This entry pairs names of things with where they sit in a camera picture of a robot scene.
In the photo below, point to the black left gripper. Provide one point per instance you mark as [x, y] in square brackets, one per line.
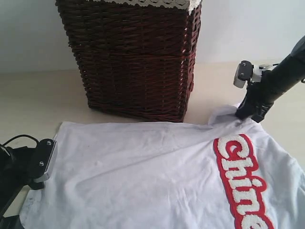
[14, 175]

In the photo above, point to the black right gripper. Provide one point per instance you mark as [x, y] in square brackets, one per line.
[258, 99]

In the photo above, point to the white t-shirt red lettering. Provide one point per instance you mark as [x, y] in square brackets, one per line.
[155, 179]

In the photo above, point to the cream lace basket liner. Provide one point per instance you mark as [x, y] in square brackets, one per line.
[188, 5]

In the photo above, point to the dark brown wicker basket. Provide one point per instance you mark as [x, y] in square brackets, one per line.
[134, 61]

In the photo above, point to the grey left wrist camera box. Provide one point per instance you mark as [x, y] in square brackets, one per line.
[43, 160]

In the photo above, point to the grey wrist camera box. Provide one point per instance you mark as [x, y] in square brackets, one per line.
[246, 72]
[43, 160]

